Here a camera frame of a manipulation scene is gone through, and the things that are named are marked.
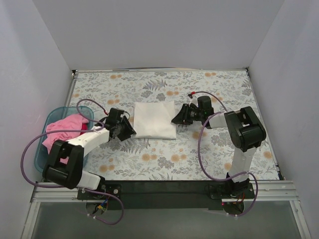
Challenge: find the white t shirt robot print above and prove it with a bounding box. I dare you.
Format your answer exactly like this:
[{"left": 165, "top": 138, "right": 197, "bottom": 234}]
[{"left": 133, "top": 101, "right": 176, "bottom": 139}]

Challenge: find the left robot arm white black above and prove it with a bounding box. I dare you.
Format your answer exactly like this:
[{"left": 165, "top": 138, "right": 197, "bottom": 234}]
[{"left": 42, "top": 108, "right": 136, "bottom": 199}]

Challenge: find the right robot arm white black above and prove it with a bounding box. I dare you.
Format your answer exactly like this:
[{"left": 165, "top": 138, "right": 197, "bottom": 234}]
[{"left": 171, "top": 96, "right": 266, "bottom": 198}]

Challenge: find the pink t shirt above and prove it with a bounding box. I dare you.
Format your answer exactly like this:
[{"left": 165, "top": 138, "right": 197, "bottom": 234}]
[{"left": 42, "top": 114, "right": 89, "bottom": 153}]

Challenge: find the teal plastic basket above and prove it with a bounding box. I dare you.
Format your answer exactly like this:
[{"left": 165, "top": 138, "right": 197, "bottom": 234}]
[{"left": 34, "top": 106, "right": 94, "bottom": 173}]

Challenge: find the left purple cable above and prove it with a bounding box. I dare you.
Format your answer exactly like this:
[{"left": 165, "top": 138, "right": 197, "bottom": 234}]
[{"left": 20, "top": 99, "right": 125, "bottom": 225}]

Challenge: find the purple cable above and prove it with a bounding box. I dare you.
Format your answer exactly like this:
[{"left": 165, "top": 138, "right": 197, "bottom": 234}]
[
  {"left": 20, "top": 99, "right": 125, "bottom": 225},
  {"left": 188, "top": 91, "right": 259, "bottom": 218}
]

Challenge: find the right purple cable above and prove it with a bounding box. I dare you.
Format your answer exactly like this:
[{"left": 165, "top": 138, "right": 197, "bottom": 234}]
[{"left": 188, "top": 91, "right": 259, "bottom": 218}]

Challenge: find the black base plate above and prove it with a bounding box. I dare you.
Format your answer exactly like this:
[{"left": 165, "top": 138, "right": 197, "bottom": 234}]
[{"left": 77, "top": 180, "right": 257, "bottom": 210}]

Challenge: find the aluminium frame rail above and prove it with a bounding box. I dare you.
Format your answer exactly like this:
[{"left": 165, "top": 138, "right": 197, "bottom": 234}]
[{"left": 22, "top": 180, "right": 311, "bottom": 239}]

